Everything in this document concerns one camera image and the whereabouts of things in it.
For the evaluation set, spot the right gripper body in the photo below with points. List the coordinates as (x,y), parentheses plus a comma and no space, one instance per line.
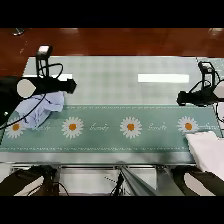
(190,98)

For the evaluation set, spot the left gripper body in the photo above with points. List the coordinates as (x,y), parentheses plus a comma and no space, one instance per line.
(65,86)

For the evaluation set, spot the light blue shirt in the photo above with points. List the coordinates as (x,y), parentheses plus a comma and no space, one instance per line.
(50,103)

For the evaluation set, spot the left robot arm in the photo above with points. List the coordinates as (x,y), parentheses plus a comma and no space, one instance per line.
(10,90)

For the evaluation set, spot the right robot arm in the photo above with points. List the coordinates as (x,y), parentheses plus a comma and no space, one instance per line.
(218,89)

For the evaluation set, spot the white garment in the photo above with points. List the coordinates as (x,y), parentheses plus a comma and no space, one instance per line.
(206,153)

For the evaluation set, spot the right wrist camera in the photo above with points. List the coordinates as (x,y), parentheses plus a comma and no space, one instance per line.
(206,67)

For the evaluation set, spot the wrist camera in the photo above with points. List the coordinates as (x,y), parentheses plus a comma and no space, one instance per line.
(44,50)
(206,67)

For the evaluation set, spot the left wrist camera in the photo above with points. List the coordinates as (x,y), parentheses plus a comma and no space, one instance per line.
(44,50)

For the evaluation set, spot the silver frame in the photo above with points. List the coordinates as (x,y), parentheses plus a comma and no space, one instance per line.
(143,186)

